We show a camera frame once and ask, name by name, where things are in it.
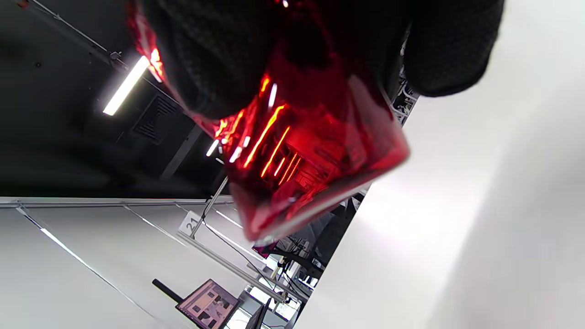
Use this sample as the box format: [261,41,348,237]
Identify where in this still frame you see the person's right hand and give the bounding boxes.
[137,0,505,120]

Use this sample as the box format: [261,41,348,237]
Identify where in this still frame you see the shiny red foil packet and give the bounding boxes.
[127,0,410,243]

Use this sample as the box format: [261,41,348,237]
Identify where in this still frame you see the dark ceiling vent grille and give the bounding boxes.
[132,94,181,145]

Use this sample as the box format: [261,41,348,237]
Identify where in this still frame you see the long ceiling light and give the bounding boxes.
[102,55,152,117]

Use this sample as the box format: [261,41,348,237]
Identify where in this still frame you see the grey slanted pole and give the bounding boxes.
[189,176,229,239]

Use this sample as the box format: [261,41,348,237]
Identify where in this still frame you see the white number sign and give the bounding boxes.
[178,211,204,239]

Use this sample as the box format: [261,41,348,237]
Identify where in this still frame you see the computer monitor with pictures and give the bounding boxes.
[175,278,241,329]

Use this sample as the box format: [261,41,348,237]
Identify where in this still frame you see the dark computer monitor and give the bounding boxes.
[244,297,273,329]

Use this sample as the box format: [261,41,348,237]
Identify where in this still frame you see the black ceiling rail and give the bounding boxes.
[27,0,134,70]

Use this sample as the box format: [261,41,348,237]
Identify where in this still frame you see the aluminium frame beam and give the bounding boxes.
[176,228,311,303]

